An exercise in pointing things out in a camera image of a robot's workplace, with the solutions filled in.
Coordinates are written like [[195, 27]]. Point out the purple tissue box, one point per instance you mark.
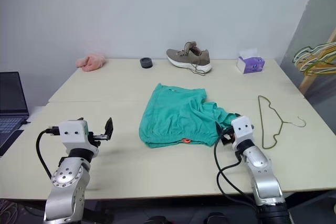
[[250, 65]]

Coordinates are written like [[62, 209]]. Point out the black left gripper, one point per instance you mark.
[[95, 138]]

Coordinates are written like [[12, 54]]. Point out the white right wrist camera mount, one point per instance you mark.
[[241, 129]]

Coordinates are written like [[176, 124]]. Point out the green shorts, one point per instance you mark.
[[173, 113]]

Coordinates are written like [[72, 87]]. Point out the taupe sneaker with white sole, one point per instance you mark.
[[189, 56]]

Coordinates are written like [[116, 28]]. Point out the dark laptop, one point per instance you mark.
[[10, 93]]

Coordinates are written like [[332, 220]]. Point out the black round container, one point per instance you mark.
[[146, 62]]

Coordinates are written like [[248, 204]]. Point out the bundle of coloured hangers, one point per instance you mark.
[[298, 55]]

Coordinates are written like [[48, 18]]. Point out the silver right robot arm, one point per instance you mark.
[[260, 163]]

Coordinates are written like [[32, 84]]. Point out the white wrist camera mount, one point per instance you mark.
[[72, 136], [241, 129]]

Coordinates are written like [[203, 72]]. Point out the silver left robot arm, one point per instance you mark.
[[65, 179]]

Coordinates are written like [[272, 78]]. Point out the pink fluffy cloth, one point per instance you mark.
[[90, 62]]

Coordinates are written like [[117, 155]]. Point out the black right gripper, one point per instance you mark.
[[227, 136]]

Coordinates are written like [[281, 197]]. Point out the dark rounded shape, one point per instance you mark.
[[157, 220], [216, 218]]

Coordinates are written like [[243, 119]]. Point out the light wooden clothes rack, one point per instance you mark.
[[307, 83]]

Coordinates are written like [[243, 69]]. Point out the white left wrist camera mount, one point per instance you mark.
[[72, 136]]

